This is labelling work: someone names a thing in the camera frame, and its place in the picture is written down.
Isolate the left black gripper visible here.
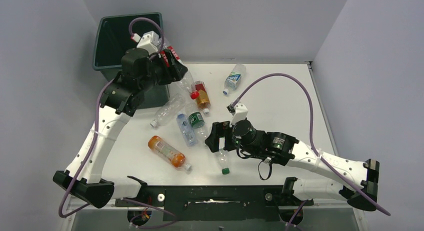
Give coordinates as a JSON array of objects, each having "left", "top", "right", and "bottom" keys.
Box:
[{"left": 139, "top": 48, "right": 186, "bottom": 93}]

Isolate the red label bottle red cap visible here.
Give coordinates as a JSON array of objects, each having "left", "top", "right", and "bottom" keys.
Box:
[{"left": 157, "top": 38, "right": 200, "bottom": 100}]

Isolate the green label green cap bottle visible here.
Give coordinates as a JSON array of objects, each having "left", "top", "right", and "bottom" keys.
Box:
[{"left": 214, "top": 149, "right": 230, "bottom": 175}]

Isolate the dark green label bottle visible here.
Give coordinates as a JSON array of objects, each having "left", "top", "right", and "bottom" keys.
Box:
[{"left": 185, "top": 102, "right": 210, "bottom": 144}]

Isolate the blue white label bottle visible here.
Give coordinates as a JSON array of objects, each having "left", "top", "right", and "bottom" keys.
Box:
[{"left": 222, "top": 64, "right": 247, "bottom": 95}]

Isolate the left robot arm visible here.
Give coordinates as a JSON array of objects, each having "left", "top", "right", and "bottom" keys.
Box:
[{"left": 52, "top": 46, "right": 188, "bottom": 209}]

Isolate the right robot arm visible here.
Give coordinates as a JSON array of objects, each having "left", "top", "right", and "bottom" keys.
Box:
[{"left": 205, "top": 119, "right": 382, "bottom": 212}]

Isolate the dark green plastic bin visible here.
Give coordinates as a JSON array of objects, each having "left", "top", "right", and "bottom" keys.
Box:
[{"left": 92, "top": 12, "right": 169, "bottom": 109}]

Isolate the blue tinted water bottle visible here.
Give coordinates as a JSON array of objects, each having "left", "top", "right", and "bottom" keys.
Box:
[{"left": 176, "top": 113, "right": 198, "bottom": 147}]

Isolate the red gold label bottle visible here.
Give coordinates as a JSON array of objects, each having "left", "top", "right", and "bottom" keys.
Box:
[{"left": 194, "top": 80, "right": 211, "bottom": 116}]

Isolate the clear unlabelled plastic bottle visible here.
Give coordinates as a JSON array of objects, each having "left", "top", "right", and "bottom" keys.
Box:
[{"left": 149, "top": 93, "right": 186, "bottom": 129}]

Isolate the orange juice bottle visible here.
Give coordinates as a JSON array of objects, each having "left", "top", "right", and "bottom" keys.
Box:
[{"left": 147, "top": 135, "right": 192, "bottom": 172}]

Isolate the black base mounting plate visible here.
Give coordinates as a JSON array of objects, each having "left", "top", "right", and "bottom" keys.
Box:
[{"left": 134, "top": 184, "right": 301, "bottom": 222}]

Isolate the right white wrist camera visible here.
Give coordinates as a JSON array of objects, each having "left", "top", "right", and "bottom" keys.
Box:
[{"left": 227, "top": 103, "right": 248, "bottom": 126}]

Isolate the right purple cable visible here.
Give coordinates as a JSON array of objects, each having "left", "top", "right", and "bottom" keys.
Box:
[{"left": 230, "top": 73, "right": 392, "bottom": 231}]

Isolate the purple cable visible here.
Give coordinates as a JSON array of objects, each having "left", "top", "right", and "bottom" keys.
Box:
[
  {"left": 230, "top": 73, "right": 392, "bottom": 231},
  {"left": 58, "top": 17, "right": 181, "bottom": 230}
]

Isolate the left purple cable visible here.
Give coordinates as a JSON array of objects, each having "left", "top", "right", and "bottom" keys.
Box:
[{"left": 58, "top": 17, "right": 181, "bottom": 230}]

